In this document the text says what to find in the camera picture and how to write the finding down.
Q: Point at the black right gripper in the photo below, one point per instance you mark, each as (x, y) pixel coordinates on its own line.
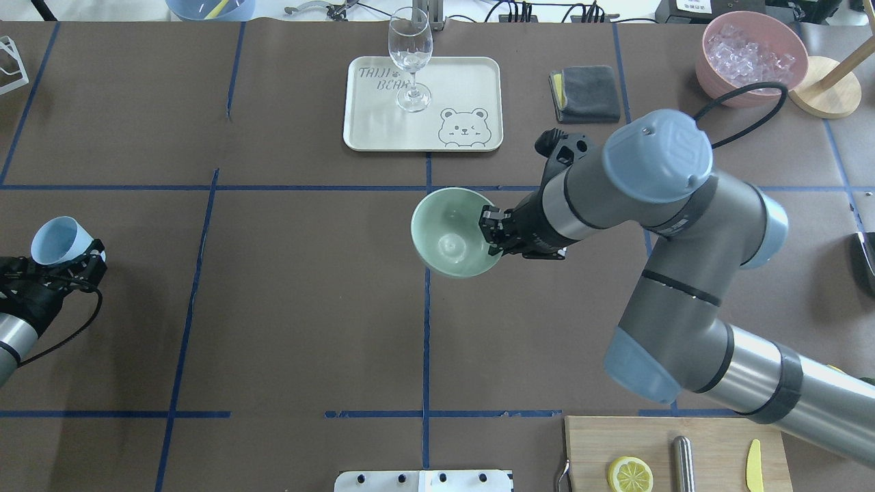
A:
(532, 224)

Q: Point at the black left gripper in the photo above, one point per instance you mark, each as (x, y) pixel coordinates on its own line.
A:
(35, 303)

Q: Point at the green ceramic bowl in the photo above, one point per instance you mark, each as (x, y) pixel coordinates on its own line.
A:
(446, 234)

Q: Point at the light blue plastic cup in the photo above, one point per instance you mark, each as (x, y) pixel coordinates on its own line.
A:
(59, 240)

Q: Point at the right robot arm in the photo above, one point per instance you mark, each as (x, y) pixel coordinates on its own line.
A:
(658, 171)

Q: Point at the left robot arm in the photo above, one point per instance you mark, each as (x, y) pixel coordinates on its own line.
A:
(18, 338)

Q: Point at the pink bowl with ice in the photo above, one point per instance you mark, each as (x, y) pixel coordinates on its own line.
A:
(741, 48)

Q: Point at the blue bowl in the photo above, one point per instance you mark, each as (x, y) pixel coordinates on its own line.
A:
(194, 11)

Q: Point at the clear wine glass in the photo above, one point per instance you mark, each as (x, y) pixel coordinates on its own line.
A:
(410, 45)

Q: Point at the half lemon slice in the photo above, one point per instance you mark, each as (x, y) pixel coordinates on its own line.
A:
(629, 473)

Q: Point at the wooden cutting board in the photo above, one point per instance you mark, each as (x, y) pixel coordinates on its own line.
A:
(719, 450)

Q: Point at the yellow plastic fork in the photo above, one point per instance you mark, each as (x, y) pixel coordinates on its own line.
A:
(216, 10)

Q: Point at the yellow plastic knife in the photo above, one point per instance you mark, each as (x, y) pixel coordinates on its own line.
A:
(754, 470)

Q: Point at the wooden stand with paper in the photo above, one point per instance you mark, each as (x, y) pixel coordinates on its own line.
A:
(829, 89)

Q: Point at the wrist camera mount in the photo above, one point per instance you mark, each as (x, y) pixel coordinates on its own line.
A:
(561, 150)

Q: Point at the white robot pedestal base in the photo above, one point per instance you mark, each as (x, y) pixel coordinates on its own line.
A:
(426, 480)

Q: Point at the aluminium frame post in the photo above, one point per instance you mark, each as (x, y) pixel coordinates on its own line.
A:
(434, 9)

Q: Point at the white wire cup rack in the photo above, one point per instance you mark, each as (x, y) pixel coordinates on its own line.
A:
(13, 71)

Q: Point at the metal handled knife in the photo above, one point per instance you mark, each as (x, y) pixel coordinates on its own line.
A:
(684, 472)

